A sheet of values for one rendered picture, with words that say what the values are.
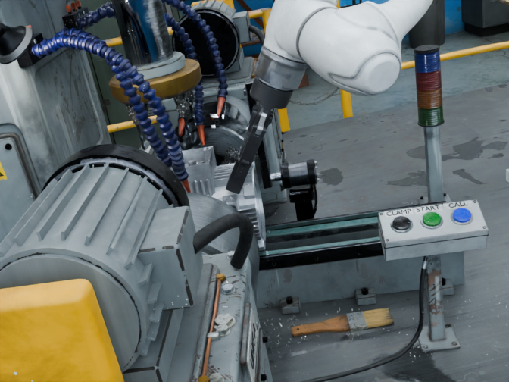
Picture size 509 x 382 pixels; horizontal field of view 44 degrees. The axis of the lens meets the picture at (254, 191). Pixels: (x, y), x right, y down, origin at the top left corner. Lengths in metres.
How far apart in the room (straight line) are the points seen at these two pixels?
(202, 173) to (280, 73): 0.27
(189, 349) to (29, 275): 0.20
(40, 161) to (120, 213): 0.54
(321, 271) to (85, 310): 0.87
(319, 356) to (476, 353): 0.29
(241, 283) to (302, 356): 0.45
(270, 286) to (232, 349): 0.65
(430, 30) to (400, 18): 5.47
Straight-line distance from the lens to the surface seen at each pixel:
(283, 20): 1.10
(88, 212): 0.64
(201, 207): 1.05
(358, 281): 1.36
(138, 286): 0.60
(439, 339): 1.25
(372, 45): 0.97
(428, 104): 1.58
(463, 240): 1.10
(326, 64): 1.00
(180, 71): 1.21
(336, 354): 1.24
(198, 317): 0.75
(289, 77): 1.14
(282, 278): 1.35
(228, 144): 1.51
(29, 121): 1.16
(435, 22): 6.52
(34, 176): 1.21
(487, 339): 1.27
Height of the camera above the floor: 1.60
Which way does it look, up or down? 24 degrees down
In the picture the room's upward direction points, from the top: 11 degrees counter-clockwise
